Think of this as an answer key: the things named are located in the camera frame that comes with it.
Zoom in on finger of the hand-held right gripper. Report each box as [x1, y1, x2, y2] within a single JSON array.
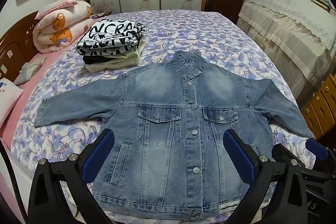
[[272, 143, 315, 174], [305, 138, 336, 172]]

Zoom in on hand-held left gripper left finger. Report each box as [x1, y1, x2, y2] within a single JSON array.
[[28, 128, 116, 224]]

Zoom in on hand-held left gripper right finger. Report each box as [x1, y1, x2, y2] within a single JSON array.
[[223, 129, 309, 224]]

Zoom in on blue jeans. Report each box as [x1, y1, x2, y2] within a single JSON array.
[[34, 50, 315, 222]]

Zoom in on wooden drawer cabinet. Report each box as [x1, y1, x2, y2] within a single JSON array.
[[301, 74, 336, 139]]

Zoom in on cream folded garment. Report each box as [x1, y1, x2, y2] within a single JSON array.
[[85, 40, 147, 73]]

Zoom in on pink bedsheet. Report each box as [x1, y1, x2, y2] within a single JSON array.
[[1, 53, 51, 151]]

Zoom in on black folded garment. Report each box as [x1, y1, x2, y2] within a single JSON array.
[[83, 54, 116, 65]]

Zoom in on light green folded garment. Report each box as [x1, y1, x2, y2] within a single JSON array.
[[105, 43, 142, 63]]

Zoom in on white embroidered pillow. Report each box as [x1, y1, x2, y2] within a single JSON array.
[[0, 77, 24, 127]]

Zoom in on grey cloth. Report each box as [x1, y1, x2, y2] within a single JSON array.
[[14, 57, 46, 85]]

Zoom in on cream pleated furniture cover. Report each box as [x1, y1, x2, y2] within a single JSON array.
[[236, 1, 336, 106]]

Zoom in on black white letter print garment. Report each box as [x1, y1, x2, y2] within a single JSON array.
[[76, 18, 146, 56]]

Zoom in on pink bear print quilt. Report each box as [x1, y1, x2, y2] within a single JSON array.
[[33, 1, 92, 54]]

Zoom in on purple cat print blanket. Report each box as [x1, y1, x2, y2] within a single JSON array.
[[10, 9, 315, 214]]

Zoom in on wooden headboard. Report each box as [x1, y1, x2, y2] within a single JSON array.
[[0, 11, 40, 83]]

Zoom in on small dark device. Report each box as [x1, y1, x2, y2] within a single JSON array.
[[91, 12, 112, 20]]

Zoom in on white lace cover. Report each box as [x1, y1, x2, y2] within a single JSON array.
[[248, 0, 336, 48]]

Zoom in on stack of books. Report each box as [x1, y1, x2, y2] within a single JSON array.
[[306, 0, 334, 12]]

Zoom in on pink ruffled pillow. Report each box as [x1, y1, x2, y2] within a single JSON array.
[[35, 0, 79, 20]]

